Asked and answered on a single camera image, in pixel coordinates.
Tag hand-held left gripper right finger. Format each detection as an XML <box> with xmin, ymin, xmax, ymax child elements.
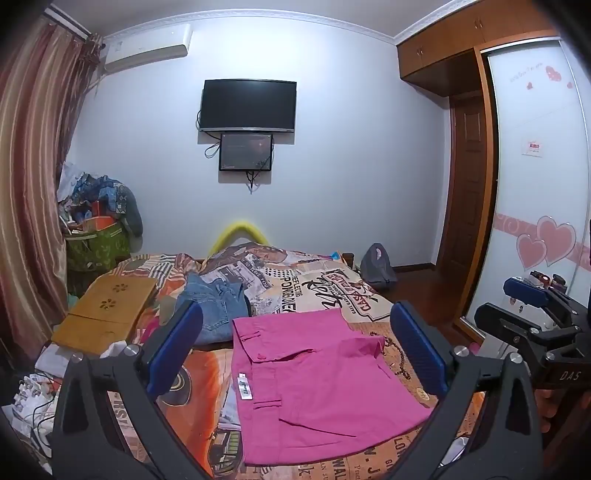
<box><xmin>383</xmin><ymin>300</ymin><xmax>543</xmax><ymax>480</ymax></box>

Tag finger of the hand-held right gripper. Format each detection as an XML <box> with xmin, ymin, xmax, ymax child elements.
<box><xmin>474</xmin><ymin>302</ymin><xmax>585</xmax><ymax>365</ymax></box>
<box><xmin>503</xmin><ymin>276</ymin><xmax>591</xmax><ymax>326</ymax></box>

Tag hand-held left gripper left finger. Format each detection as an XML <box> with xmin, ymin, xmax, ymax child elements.
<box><xmin>48</xmin><ymin>300</ymin><xmax>213</xmax><ymax>480</ymax></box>

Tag pink pants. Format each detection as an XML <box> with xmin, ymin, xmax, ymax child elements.
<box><xmin>231</xmin><ymin>308</ymin><xmax>439</xmax><ymax>466</ymax></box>

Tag blue jeans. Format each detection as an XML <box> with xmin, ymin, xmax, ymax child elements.
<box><xmin>174</xmin><ymin>272</ymin><xmax>252</xmax><ymax>344</ymax></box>

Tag wooden lap desk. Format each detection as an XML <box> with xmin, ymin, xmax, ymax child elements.
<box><xmin>51</xmin><ymin>276</ymin><xmax>158</xmax><ymax>356</ymax></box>

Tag white heart-print wardrobe door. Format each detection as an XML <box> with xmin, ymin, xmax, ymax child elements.
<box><xmin>464</xmin><ymin>39</ymin><xmax>591</xmax><ymax>342</ymax></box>

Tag grey backpack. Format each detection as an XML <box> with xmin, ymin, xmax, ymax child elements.
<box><xmin>359</xmin><ymin>243</ymin><xmax>398</xmax><ymax>289</ymax></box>

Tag brown wooden door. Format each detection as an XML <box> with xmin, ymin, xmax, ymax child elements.
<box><xmin>436</xmin><ymin>90</ymin><xmax>490</xmax><ymax>273</ymax></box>

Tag green patterned bag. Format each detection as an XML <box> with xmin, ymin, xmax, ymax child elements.
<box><xmin>65</xmin><ymin>217</ymin><xmax>132</xmax><ymax>273</ymax></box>

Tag printed blanket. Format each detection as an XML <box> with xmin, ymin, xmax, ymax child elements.
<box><xmin>60</xmin><ymin>242</ymin><xmax>490</xmax><ymax>480</ymax></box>

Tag yellow foam tube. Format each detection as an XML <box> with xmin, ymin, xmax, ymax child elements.
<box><xmin>208</xmin><ymin>222</ymin><xmax>269</xmax><ymax>257</ymax></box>

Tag white clutter pile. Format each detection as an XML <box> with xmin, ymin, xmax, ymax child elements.
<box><xmin>0</xmin><ymin>342</ymin><xmax>139</xmax><ymax>457</ymax></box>

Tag green storage bin with clutter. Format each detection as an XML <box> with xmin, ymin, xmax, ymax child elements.
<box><xmin>58</xmin><ymin>161</ymin><xmax>144</xmax><ymax>250</ymax></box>

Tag small black monitor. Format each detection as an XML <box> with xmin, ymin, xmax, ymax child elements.
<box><xmin>219</xmin><ymin>133</ymin><xmax>274</xmax><ymax>172</ymax></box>

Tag striped brown curtain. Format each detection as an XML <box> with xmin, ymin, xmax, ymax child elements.
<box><xmin>0</xmin><ymin>14</ymin><xmax>105</xmax><ymax>352</ymax></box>

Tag wooden overhead cabinet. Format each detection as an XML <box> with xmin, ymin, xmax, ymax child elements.
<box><xmin>396</xmin><ymin>14</ymin><xmax>559</xmax><ymax>97</ymax></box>

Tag white air conditioner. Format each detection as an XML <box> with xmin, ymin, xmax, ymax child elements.
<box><xmin>102</xmin><ymin>23</ymin><xmax>193</xmax><ymax>73</ymax></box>

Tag black wall television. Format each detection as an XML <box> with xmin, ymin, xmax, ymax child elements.
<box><xmin>198</xmin><ymin>78</ymin><xmax>297</xmax><ymax>134</ymax></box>

